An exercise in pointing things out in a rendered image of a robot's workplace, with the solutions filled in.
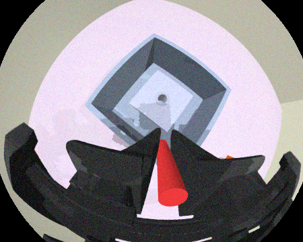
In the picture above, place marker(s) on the red peg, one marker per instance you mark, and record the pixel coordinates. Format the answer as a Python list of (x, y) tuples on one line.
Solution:
[(171, 188)]

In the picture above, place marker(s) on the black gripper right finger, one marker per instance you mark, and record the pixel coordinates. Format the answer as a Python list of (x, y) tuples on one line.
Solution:
[(202, 172)]

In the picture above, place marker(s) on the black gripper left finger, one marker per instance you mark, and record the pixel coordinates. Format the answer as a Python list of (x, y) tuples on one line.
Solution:
[(132, 166)]

